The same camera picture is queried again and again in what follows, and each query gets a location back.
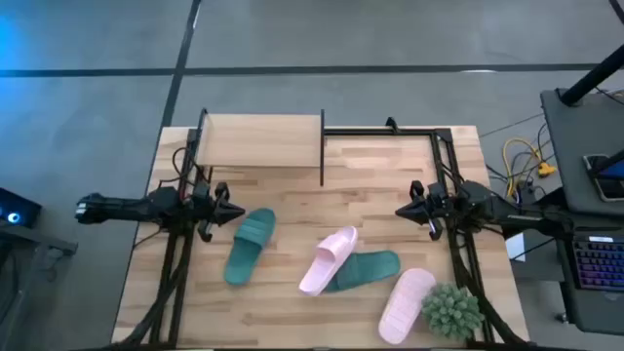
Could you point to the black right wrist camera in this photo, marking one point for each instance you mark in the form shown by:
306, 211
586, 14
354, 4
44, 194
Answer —
437, 191

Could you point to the black metal table frame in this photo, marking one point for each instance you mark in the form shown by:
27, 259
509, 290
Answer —
380, 131

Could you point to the black tablet device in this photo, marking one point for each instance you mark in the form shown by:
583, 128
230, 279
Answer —
609, 187

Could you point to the grey computer desk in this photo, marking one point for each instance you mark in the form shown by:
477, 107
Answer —
570, 146

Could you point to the wooden shelf with black frame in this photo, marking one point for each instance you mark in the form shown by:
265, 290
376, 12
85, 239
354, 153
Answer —
263, 141

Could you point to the green cloth mat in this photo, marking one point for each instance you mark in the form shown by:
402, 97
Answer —
248, 248

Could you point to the green slide sandal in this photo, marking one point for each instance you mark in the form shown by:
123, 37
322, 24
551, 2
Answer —
370, 270

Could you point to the green potted succulent plant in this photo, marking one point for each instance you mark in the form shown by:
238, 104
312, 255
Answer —
451, 312

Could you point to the white paper sheet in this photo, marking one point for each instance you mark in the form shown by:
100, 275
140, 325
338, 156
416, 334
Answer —
515, 247

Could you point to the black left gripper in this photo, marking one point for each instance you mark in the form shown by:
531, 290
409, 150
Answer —
206, 212

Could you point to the black backlit keyboard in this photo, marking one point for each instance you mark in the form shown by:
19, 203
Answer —
599, 265

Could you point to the black box with blue light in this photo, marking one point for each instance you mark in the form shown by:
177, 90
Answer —
24, 205

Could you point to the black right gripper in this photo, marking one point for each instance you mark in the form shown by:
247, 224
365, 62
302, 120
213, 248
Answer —
434, 213

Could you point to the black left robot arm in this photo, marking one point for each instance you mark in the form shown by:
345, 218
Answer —
122, 207

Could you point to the black camera pole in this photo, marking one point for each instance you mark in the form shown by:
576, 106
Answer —
590, 78

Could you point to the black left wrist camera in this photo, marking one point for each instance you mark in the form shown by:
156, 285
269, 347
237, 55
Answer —
201, 189

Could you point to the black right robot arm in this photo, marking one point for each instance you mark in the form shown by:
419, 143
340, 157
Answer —
512, 214

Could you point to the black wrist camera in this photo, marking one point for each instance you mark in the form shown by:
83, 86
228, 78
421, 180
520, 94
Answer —
201, 189
437, 191

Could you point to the pink slide sandal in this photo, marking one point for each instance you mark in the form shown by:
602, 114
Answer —
404, 307
324, 263

